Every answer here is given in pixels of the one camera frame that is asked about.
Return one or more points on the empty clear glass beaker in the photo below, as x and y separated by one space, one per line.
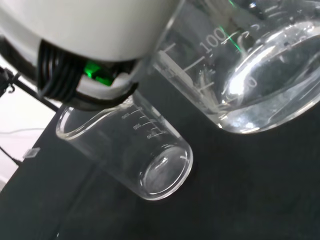
162 172

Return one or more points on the black bench cloth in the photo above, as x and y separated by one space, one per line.
250 187

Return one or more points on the clear tape piece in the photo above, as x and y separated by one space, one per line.
31 152

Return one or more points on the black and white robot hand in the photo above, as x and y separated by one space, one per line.
87 27

